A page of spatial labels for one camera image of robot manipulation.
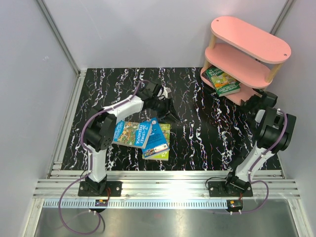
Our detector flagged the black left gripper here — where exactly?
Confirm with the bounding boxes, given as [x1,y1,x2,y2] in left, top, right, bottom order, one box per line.
[151,97,180,124]

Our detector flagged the green 104-Storey Treehouse book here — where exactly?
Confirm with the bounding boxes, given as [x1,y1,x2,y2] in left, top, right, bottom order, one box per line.
[206,66,240,97]

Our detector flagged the blue 26-Storey Treehouse book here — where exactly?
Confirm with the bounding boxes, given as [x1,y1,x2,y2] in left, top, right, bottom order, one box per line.
[113,120,152,149]

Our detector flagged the pink three-tier shelf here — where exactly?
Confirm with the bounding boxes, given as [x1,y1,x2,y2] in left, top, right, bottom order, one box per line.
[201,16,291,105]

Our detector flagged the Tale of Two Cities book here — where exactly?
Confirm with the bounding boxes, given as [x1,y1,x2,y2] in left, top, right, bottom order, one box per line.
[202,71,212,83]

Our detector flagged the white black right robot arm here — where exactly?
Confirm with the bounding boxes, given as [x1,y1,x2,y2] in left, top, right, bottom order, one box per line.
[223,89,297,196]

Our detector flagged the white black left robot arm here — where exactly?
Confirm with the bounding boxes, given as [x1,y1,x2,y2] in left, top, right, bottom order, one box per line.
[80,80,180,196]

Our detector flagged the lime green book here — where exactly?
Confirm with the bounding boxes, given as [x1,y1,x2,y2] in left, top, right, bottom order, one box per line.
[148,123,171,161]

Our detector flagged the blue back-cover book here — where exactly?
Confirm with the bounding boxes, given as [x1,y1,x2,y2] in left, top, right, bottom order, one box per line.
[142,118,170,160]

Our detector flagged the black marble pattern mat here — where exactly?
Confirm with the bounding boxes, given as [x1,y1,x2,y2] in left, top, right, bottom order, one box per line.
[61,68,254,171]

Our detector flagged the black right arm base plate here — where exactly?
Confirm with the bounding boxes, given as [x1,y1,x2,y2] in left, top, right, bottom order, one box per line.
[206,181,253,198]

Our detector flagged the right corner aluminium post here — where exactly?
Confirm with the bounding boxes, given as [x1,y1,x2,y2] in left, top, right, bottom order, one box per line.
[270,0,296,35]

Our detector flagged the corner aluminium post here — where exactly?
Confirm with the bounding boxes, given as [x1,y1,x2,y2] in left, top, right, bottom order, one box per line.
[270,0,296,35]
[35,0,81,77]

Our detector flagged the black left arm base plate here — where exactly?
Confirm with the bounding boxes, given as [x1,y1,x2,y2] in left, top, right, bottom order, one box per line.
[78,181,122,197]

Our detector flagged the aluminium rail frame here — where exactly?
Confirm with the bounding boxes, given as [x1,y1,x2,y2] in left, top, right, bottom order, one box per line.
[32,69,302,198]

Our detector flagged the white slotted cable duct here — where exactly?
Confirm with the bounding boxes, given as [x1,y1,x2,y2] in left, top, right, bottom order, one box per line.
[43,198,242,209]

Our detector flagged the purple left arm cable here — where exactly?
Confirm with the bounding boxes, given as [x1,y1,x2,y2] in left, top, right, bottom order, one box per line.
[58,80,151,234]

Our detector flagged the left corner aluminium post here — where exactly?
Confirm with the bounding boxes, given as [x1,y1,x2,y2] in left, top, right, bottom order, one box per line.
[35,0,81,77]

